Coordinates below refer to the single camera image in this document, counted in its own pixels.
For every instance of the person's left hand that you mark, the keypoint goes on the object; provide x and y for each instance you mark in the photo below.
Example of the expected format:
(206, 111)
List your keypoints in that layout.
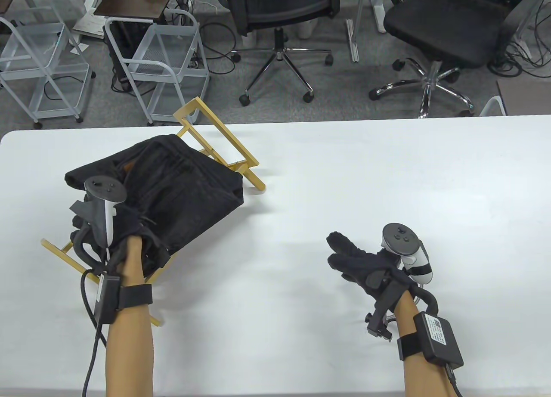
(127, 224)

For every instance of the person's right hand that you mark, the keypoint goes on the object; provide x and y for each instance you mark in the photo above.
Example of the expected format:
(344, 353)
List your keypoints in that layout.
(366, 263)

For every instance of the grey white controller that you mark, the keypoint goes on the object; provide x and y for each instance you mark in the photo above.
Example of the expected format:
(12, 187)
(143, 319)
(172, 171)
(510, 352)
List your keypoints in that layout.
(103, 188)
(400, 237)

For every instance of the black trousers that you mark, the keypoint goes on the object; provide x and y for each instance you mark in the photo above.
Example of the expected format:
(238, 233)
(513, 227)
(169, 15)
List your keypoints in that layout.
(185, 190)

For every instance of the wooden book rack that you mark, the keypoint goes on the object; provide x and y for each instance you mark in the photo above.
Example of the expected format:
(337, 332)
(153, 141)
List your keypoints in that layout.
(228, 132)

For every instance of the person's left forearm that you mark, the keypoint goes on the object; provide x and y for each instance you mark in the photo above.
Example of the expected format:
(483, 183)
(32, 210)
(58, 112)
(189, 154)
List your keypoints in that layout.
(129, 349)

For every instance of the black left wrist sensor box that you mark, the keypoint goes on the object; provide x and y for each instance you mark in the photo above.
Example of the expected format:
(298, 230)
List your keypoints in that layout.
(107, 300)

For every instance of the black wrist sensor box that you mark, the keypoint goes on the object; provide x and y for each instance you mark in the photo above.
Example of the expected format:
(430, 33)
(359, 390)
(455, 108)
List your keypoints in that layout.
(107, 300)
(439, 339)

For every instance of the black right wrist sensor box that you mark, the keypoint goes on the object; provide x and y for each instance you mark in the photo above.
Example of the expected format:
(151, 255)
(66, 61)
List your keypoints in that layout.
(439, 339)

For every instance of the black computer tower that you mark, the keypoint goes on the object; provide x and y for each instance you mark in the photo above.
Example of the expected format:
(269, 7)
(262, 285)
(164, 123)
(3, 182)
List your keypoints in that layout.
(120, 76)

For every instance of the white metal trolley cart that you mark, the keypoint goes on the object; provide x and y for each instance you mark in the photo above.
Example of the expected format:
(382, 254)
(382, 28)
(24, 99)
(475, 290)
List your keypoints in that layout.
(168, 48)
(26, 48)

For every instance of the white plastic object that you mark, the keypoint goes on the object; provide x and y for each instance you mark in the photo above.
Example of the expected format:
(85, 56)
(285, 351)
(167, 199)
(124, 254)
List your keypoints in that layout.
(495, 106)

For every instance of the white papers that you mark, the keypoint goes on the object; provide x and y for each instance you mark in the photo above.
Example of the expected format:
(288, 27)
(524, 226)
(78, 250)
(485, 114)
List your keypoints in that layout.
(88, 24)

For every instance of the dark brown small desk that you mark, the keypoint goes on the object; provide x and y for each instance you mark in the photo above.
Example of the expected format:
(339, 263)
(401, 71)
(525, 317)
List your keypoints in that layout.
(129, 5)

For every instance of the brown board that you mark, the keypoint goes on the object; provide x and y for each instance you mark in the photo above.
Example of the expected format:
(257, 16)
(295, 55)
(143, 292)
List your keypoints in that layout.
(525, 97)

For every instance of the white bucket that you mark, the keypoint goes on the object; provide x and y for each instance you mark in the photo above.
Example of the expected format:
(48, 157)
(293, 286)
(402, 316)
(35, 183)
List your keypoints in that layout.
(306, 29)

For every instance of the black padded office chair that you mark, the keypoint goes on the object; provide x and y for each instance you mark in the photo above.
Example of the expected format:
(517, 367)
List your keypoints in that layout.
(443, 26)

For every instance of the black mesh office chair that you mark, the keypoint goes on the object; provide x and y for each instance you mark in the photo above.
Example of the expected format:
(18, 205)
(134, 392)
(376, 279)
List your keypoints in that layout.
(280, 1)

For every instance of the white desk leg frame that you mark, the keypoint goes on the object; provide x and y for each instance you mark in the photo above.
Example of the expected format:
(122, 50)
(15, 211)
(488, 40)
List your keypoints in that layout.
(353, 39)

